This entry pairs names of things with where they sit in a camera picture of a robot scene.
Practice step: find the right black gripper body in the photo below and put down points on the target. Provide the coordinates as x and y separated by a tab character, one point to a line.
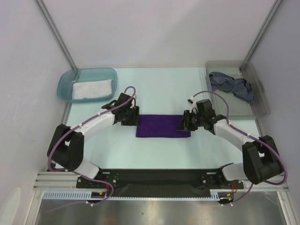
186	120

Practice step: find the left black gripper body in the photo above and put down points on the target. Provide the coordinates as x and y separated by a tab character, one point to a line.
131	117

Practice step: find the purple towel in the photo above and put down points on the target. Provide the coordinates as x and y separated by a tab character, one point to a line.
160	126

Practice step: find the dark blue grey towel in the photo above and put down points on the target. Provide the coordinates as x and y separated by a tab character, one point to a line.
239	87

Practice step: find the light blue towel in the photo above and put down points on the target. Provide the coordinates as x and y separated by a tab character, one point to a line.
92	89

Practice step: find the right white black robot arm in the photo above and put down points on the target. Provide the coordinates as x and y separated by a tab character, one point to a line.
260	160

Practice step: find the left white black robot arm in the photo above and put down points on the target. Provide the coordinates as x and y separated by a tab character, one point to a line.
67	145

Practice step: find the clear grey plastic bin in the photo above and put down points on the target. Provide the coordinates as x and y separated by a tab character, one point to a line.
240	109

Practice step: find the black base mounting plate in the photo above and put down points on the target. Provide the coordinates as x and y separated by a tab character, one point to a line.
167	182

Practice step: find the teal plastic bin lid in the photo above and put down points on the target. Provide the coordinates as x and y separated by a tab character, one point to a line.
65	85

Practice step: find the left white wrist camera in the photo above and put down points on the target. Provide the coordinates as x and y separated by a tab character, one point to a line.
131	101

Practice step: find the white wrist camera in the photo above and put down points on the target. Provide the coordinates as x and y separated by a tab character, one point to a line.
193	105
131	101

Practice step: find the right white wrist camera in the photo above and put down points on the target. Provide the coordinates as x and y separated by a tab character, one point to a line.
193	105

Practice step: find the light blue cable duct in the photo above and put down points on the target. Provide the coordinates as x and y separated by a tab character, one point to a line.
207	195

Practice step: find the left aluminium corner post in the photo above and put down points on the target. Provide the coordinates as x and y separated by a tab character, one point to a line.
55	32

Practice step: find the aluminium corner post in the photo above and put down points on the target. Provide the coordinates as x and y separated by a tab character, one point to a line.
55	32
262	31

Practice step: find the right aluminium corner post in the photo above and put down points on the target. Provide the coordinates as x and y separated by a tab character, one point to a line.
262	31

